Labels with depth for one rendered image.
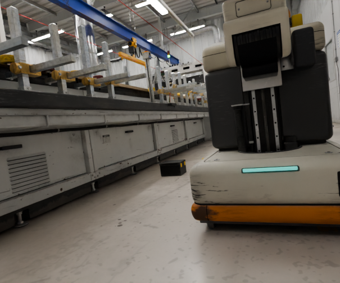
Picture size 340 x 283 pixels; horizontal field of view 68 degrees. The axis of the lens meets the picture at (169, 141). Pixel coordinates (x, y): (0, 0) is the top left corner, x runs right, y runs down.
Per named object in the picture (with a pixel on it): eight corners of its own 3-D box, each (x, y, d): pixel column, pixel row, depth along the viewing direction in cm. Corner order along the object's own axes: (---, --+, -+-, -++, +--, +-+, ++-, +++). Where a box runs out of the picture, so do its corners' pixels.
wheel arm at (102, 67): (108, 71, 141) (107, 63, 141) (104, 71, 138) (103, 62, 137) (49, 85, 157) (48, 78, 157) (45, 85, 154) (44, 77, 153)
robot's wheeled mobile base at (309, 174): (220, 183, 163) (216, 145, 162) (334, 179, 140) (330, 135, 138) (190, 226, 101) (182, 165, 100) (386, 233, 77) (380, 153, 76)
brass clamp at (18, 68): (42, 75, 130) (40, 65, 130) (18, 71, 118) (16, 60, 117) (34, 77, 132) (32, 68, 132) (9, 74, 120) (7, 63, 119)
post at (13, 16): (33, 106, 125) (17, 7, 122) (27, 106, 122) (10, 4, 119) (28, 107, 126) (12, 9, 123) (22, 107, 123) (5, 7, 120)
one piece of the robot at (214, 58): (222, 164, 154) (207, 25, 149) (326, 158, 133) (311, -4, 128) (211, 177, 123) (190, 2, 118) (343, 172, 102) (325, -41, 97)
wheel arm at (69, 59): (77, 64, 118) (75, 54, 117) (71, 62, 115) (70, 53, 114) (12, 81, 134) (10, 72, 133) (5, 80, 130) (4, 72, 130)
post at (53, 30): (69, 106, 148) (57, 23, 145) (65, 106, 145) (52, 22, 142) (65, 108, 149) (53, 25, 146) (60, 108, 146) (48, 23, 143)
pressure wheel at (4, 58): (-1, 77, 127) (-5, 53, 126) (6, 80, 134) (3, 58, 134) (16, 75, 128) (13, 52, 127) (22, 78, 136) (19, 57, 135)
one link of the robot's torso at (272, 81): (244, 92, 117) (238, 38, 116) (313, 81, 106) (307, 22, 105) (237, 87, 92) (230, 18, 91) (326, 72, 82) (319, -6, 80)
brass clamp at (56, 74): (76, 81, 153) (75, 72, 153) (59, 78, 141) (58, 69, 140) (68, 82, 156) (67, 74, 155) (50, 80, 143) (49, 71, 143)
